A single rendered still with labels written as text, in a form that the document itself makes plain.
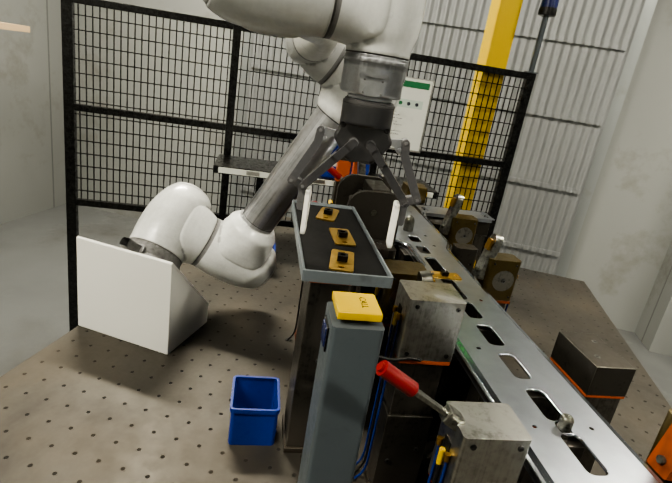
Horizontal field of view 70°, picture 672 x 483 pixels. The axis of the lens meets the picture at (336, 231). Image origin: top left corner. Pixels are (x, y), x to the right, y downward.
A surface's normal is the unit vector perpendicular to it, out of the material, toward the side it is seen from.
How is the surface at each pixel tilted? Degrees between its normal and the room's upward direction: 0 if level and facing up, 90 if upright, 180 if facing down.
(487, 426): 0
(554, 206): 90
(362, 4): 98
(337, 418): 90
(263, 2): 117
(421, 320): 90
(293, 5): 113
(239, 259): 97
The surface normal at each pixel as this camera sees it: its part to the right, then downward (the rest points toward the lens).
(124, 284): -0.29, 0.27
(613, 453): 0.15, -0.94
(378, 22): 0.05, 0.47
